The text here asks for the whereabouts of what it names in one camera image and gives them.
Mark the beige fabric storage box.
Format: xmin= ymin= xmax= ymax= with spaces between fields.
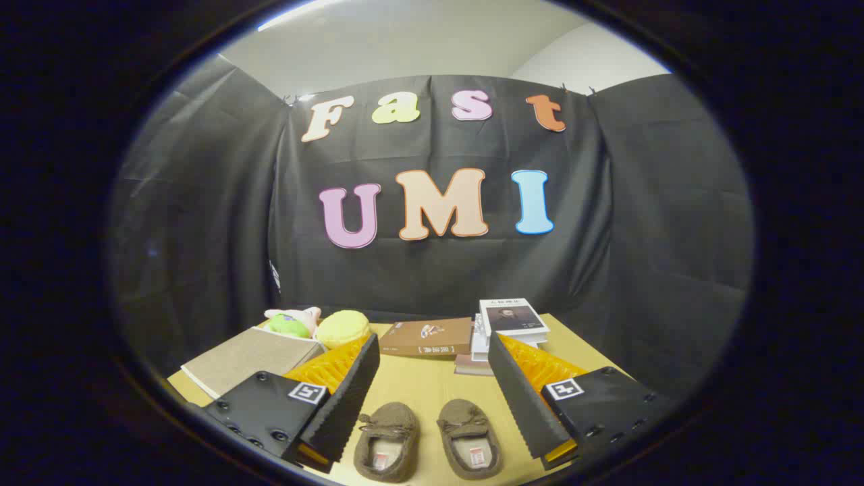
xmin=181 ymin=327 xmax=326 ymax=400

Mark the plain white book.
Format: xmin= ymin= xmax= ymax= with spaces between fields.
xmin=470 ymin=314 xmax=549 ymax=362

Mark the brown fuzzy shoe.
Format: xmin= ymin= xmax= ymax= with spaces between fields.
xmin=437 ymin=398 xmax=504 ymax=481
xmin=353 ymin=402 xmax=421 ymax=483

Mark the yellow round plush toy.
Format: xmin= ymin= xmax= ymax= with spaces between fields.
xmin=315 ymin=310 xmax=371 ymax=350

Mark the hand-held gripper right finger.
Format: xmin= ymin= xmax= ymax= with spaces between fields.
xmin=486 ymin=329 xmax=670 ymax=472

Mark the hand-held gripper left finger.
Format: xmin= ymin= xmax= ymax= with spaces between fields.
xmin=201 ymin=333 xmax=381 ymax=475

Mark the pinkish brown book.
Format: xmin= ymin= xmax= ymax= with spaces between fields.
xmin=454 ymin=354 xmax=493 ymax=376

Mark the pink and green plush toy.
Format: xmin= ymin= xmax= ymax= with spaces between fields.
xmin=263 ymin=307 xmax=323 ymax=338

